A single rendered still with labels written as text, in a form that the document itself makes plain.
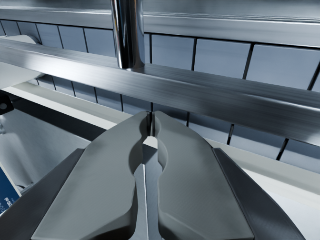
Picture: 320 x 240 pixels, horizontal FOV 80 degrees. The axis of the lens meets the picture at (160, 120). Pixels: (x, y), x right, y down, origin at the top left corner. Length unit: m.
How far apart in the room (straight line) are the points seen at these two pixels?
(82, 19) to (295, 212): 0.31
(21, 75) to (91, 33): 0.10
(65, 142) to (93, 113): 0.17
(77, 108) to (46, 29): 0.10
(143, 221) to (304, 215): 0.22
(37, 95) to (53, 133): 0.12
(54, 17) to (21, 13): 0.06
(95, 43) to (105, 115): 0.07
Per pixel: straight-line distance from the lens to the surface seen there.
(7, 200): 0.66
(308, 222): 0.30
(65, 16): 0.24
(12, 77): 0.27
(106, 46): 0.20
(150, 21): 0.17
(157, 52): 0.17
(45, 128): 0.39
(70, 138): 0.34
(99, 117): 0.19
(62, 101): 0.24
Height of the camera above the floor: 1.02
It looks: 47 degrees down
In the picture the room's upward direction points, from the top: 133 degrees counter-clockwise
